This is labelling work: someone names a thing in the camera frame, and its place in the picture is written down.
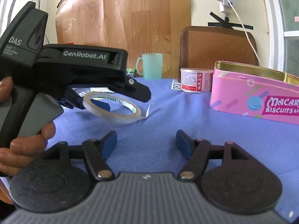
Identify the white tape roll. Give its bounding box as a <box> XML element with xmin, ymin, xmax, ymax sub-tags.
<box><xmin>84</xmin><ymin>92</ymin><xmax>150</xmax><ymax>124</ymax></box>

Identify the person's left hand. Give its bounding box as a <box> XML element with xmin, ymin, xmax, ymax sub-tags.
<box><xmin>0</xmin><ymin>76</ymin><xmax>57</xmax><ymax>177</ymax></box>

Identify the toothpaste box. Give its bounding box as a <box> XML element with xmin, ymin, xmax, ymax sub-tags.
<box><xmin>126</xmin><ymin>68</ymin><xmax>137</xmax><ymax>78</ymax></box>

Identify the mint green plastic mug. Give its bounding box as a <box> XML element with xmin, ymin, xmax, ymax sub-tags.
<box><xmin>136</xmin><ymin>53</ymin><xmax>163</xmax><ymax>80</ymax></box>

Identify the blue tablecloth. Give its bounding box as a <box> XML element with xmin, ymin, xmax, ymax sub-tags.
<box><xmin>46</xmin><ymin>79</ymin><xmax>298</xmax><ymax>221</ymax></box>

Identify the round pink white tin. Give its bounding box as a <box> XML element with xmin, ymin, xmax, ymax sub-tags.
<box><xmin>180</xmin><ymin>68</ymin><xmax>213</xmax><ymax>93</ymax></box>

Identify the wood pattern board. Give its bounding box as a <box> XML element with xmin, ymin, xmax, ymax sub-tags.
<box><xmin>55</xmin><ymin>0</ymin><xmax>191</xmax><ymax>78</ymax></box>

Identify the pink macaron biscuit tin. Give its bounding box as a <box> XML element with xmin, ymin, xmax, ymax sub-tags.
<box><xmin>210</xmin><ymin>61</ymin><xmax>299</xmax><ymax>125</ymax></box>

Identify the black tape cross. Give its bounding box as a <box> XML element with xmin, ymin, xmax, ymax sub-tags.
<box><xmin>187</xmin><ymin>0</ymin><xmax>255</xmax><ymax>31</ymax></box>

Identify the frosted glass door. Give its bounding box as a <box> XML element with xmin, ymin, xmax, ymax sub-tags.
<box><xmin>264</xmin><ymin>0</ymin><xmax>299</xmax><ymax>76</ymax></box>

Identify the black wall cable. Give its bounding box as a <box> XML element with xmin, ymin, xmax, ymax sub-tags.
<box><xmin>34</xmin><ymin>0</ymin><xmax>50</xmax><ymax>45</ymax></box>

